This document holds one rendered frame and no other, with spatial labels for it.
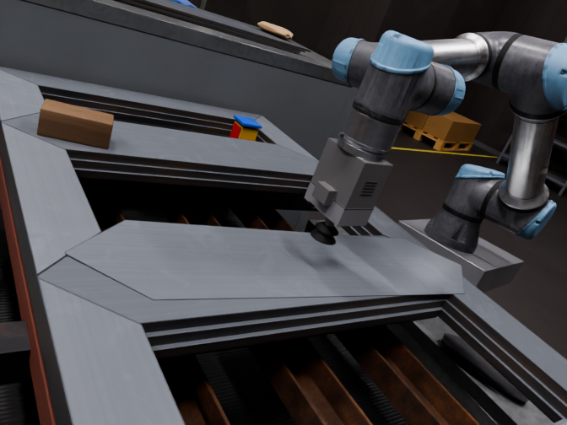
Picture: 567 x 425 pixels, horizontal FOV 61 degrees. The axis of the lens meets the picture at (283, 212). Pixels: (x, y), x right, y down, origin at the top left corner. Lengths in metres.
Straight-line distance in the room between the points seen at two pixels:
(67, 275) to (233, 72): 1.01
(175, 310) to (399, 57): 0.42
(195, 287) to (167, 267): 0.05
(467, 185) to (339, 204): 0.75
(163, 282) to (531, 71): 0.79
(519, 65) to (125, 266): 0.82
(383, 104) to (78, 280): 0.44
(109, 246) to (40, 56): 0.76
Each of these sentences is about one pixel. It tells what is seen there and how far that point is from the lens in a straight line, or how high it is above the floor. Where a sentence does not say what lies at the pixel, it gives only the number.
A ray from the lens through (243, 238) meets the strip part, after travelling 0.78.
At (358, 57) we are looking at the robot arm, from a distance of 0.83.
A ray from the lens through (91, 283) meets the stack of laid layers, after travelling 0.60.
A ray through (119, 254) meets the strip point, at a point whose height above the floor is 0.86.
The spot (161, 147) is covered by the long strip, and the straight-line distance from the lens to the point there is 1.03.
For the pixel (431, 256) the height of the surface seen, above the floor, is 0.86.
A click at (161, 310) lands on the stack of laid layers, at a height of 0.86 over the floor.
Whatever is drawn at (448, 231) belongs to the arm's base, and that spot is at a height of 0.80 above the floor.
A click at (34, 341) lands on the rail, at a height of 0.80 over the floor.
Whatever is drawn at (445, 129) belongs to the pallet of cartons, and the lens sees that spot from 7.20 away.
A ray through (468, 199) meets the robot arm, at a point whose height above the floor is 0.90.
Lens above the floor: 1.22
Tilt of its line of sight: 23 degrees down
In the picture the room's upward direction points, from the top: 21 degrees clockwise
